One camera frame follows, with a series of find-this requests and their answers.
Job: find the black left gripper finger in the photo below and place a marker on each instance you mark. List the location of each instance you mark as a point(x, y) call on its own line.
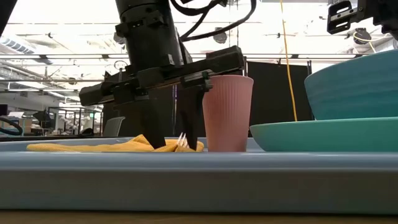
point(154, 124)
point(192, 118)

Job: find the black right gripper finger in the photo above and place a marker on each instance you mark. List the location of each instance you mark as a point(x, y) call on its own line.
point(330, 28)

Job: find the pink ribbed cup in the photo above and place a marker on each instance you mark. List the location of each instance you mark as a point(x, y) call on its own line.
point(228, 118)

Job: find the yellow cloth napkin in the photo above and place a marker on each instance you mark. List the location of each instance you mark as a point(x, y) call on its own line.
point(93, 147)

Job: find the blue bowl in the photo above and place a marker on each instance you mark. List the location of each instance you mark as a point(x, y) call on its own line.
point(357, 90)

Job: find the teal plate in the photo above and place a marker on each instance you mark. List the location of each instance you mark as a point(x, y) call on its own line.
point(326, 137)

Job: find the blue plastic tray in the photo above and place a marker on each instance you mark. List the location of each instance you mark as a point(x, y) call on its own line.
point(199, 186)

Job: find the black round ceiling fixture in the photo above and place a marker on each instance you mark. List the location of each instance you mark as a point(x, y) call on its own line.
point(220, 38)

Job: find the black curtain partition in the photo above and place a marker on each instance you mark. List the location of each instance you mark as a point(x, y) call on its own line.
point(273, 93)

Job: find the office chair grey frame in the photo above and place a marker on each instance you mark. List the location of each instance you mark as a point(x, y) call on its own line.
point(113, 127)

